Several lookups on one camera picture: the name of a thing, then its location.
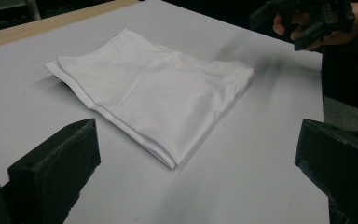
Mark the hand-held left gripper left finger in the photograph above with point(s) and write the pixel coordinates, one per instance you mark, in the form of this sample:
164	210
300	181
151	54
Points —
56	168

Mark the wooden table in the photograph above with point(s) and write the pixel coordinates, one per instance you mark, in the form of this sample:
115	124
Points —
43	26

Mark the grey metal desk frame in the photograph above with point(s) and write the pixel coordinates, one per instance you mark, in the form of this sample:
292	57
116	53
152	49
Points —
32	7

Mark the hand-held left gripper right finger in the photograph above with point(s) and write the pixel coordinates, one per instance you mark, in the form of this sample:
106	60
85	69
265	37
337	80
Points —
341	165

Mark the white garment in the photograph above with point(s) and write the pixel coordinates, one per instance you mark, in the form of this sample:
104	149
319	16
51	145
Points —
155	102

